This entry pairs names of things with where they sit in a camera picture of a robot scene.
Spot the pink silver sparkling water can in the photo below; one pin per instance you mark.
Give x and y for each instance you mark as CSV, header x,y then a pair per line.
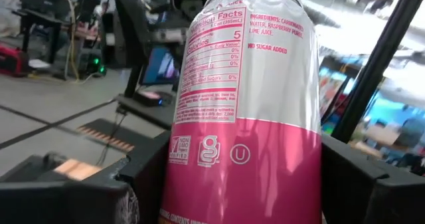
x,y
249,134

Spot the lit computer monitor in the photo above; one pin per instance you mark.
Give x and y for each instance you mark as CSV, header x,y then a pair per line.
x,y
159,66

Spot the black computer with green lights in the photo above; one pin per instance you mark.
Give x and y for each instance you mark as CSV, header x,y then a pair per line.
x,y
94,62

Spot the black desk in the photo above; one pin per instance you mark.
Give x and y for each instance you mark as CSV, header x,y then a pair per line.
x,y
40,18

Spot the white floor board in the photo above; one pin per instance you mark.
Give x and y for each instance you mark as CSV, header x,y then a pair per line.
x,y
38,63

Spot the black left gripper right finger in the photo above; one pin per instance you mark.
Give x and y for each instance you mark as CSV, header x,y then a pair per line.
x,y
345,190

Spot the black desk column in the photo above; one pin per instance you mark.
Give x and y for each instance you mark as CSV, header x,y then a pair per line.
x,y
133,51

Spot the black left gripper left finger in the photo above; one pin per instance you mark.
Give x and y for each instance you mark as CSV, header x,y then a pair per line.
x,y
149,184

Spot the black orange striped mat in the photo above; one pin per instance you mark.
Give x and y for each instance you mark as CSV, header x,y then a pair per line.
x,y
106,137

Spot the red black machine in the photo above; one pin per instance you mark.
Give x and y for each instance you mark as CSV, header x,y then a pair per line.
x,y
11,61

